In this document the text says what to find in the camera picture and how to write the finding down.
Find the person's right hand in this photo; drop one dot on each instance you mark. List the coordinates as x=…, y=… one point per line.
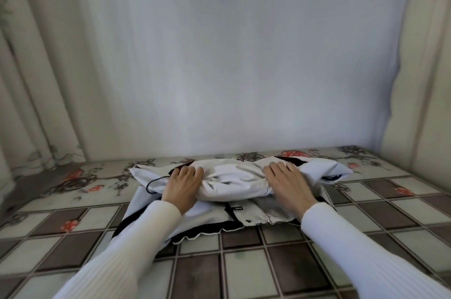
x=289, y=188

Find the person's left hand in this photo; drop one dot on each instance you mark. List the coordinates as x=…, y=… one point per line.
x=181, y=191

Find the person's left thumb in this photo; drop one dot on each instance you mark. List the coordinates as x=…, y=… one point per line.
x=199, y=177

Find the person's right thumb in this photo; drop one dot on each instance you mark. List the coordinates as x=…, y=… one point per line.
x=269, y=173

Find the white jacket with black trim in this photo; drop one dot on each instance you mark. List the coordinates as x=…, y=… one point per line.
x=232, y=179

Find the person's right forearm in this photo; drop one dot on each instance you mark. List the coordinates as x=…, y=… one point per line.
x=359, y=253

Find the person's left forearm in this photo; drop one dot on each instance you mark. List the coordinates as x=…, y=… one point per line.
x=127, y=256

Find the checked floral bed sheet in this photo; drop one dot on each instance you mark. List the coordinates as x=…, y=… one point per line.
x=246, y=267

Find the beige patterned curtain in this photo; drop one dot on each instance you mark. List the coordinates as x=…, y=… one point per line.
x=419, y=80
x=31, y=73

